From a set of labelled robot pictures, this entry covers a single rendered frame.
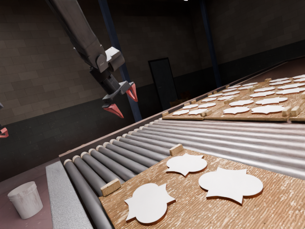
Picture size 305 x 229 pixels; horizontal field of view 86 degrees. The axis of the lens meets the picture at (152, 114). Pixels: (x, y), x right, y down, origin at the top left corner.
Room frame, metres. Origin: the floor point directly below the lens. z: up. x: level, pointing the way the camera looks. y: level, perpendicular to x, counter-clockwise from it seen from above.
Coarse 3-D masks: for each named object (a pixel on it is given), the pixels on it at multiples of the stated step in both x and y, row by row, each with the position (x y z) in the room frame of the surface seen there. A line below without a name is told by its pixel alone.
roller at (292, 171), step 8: (128, 136) 1.08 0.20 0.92; (136, 136) 1.02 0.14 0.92; (152, 144) 0.83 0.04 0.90; (160, 144) 0.78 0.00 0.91; (168, 144) 0.74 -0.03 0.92; (176, 144) 0.70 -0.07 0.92; (200, 152) 0.58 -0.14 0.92; (208, 152) 0.55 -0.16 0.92; (216, 152) 0.54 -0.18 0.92; (232, 160) 0.47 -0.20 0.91; (240, 160) 0.45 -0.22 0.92; (248, 160) 0.44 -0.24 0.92; (256, 160) 0.43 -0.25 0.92; (264, 168) 0.40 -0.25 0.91; (272, 168) 0.38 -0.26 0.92; (280, 168) 0.37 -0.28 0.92; (288, 168) 0.36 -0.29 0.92; (296, 168) 0.35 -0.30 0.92; (296, 176) 0.34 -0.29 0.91; (304, 176) 0.33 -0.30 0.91
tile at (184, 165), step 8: (168, 160) 0.53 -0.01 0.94; (176, 160) 0.51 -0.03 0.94; (184, 160) 0.50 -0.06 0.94; (192, 160) 0.48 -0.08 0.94; (200, 160) 0.47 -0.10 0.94; (168, 168) 0.49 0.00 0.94; (176, 168) 0.46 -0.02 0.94; (184, 168) 0.45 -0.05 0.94; (192, 168) 0.44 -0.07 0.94; (200, 168) 0.43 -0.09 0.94; (184, 176) 0.42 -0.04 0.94
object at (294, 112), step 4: (304, 104) 0.71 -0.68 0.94; (296, 108) 0.62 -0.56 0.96; (300, 108) 0.67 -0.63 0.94; (304, 108) 0.66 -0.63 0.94; (292, 112) 0.61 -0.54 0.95; (296, 112) 0.60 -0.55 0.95; (300, 112) 0.63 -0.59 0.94; (304, 112) 0.62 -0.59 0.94; (292, 116) 0.61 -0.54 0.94; (296, 116) 0.60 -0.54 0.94; (300, 116) 0.59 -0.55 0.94; (304, 116) 0.58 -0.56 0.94; (292, 120) 0.61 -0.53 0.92; (296, 120) 0.60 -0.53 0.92; (300, 120) 0.59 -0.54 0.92; (304, 120) 0.58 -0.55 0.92
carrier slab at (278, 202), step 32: (224, 160) 0.45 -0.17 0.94; (128, 192) 0.43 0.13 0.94; (192, 192) 0.35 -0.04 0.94; (288, 192) 0.28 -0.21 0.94; (128, 224) 0.31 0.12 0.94; (160, 224) 0.29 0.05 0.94; (192, 224) 0.27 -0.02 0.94; (224, 224) 0.25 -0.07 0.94; (256, 224) 0.23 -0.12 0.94; (288, 224) 0.22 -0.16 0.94
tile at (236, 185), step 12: (204, 180) 0.37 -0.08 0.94; (216, 180) 0.36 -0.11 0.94; (228, 180) 0.35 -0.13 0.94; (240, 180) 0.34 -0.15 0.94; (252, 180) 0.32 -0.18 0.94; (216, 192) 0.32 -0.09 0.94; (228, 192) 0.31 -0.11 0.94; (240, 192) 0.30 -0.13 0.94; (252, 192) 0.29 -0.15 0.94; (240, 204) 0.28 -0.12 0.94
